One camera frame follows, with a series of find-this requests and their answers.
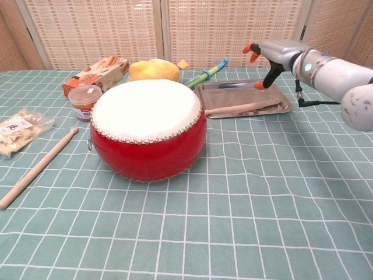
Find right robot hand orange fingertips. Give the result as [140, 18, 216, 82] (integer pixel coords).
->
[242, 40, 308, 90]

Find wooden drumstick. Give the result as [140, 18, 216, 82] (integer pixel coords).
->
[0, 127, 79, 210]
[205, 100, 280, 115]

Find red drum white skin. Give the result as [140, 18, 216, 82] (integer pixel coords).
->
[89, 80, 208, 184]

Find stainless steel tray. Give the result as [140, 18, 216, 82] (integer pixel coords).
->
[194, 79, 293, 119]

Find green blue toy stick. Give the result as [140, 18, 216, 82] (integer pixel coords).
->
[185, 57, 230, 90]

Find yellow plush toy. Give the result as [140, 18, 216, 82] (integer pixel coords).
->
[129, 58, 188, 82]

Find orange biscuit box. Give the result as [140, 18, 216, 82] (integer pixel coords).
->
[62, 56, 130, 100]

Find bamboo folding screen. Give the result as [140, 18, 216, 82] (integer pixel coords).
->
[0, 0, 373, 71]

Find green checkered tablecloth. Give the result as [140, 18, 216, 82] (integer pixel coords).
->
[0, 66, 373, 280]

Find clear jar brown paste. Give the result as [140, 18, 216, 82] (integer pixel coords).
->
[68, 86, 103, 123]

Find clear bag dried snack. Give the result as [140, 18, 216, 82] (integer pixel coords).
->
[0, 107, 55, 160]

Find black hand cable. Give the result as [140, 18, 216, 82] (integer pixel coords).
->
[294, 78, 342, 108]

